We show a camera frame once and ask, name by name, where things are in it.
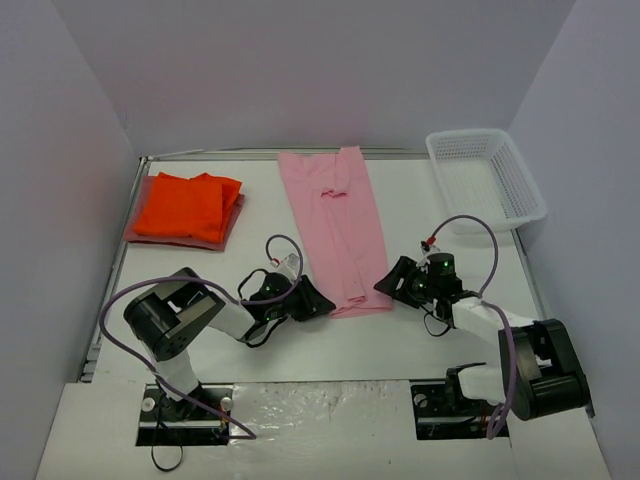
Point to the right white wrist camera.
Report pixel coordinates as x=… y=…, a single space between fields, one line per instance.
x=429 y=248

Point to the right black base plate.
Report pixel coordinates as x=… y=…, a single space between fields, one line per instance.
x=437 y=417

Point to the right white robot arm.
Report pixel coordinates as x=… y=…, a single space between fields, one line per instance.
x=539 y=372

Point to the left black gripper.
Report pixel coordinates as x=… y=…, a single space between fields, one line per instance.
x=298 y=298

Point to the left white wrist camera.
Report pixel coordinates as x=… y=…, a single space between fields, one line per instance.
x=290 y=266

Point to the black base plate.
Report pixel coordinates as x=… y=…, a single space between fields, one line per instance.
x=165 y=422
x=437 y=417

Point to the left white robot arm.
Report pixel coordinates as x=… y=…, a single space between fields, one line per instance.
x=167 y=318

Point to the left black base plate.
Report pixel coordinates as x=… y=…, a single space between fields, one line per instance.
x=165 y=422

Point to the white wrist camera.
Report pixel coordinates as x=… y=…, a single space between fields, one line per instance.
x=290 y=266
x=429 y=248

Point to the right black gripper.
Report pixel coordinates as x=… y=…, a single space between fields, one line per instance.
x=406 y=280

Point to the white plastic basket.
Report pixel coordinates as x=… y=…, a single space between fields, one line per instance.
x=481 y=173

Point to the folded orange t shirt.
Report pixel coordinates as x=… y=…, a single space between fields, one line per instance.
x=185 y=205

